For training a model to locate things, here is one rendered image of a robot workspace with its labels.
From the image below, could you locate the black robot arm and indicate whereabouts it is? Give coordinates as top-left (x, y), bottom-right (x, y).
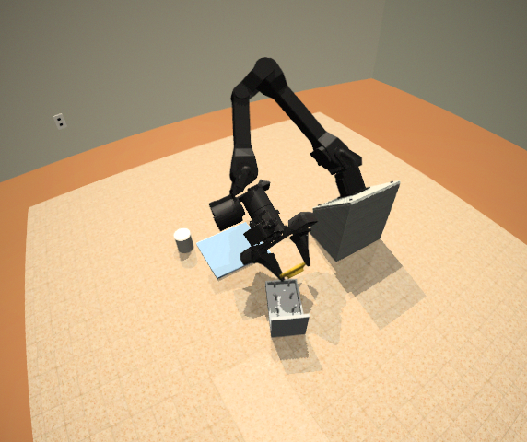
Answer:
top-left (209, 57), bottom-right (370, 247)

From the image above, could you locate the yellow round plate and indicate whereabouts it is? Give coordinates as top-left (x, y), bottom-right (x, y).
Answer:
top-left (280, 262), bottom-right (306, 279)

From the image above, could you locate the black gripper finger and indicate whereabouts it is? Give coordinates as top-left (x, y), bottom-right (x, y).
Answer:
top-left (252, 253), bottom-right (286, 282)
top-left (289, 228), bottom-right (311, 266)

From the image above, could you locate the dark grey dish rack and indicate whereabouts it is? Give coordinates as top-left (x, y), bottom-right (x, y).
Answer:
top-left (265, 278), bottom-right (310, 338)

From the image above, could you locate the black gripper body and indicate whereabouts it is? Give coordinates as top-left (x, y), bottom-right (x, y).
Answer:
top-left (240, 204), bottom-right (318, 265)

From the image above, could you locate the light blue flat mat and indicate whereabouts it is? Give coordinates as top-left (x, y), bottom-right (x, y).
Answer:
top-left (196, 222), bottom-right (251, 279)

